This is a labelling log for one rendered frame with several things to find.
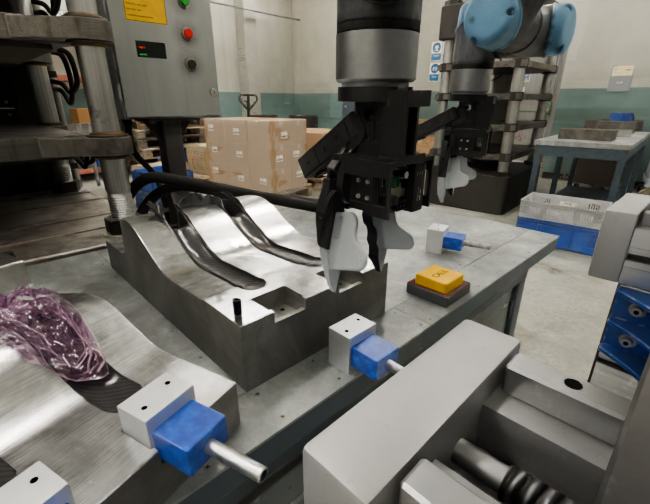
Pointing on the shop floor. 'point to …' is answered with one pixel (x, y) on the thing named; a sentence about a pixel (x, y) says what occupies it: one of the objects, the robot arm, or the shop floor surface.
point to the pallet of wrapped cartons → (257, 153)
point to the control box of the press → (162, 74)
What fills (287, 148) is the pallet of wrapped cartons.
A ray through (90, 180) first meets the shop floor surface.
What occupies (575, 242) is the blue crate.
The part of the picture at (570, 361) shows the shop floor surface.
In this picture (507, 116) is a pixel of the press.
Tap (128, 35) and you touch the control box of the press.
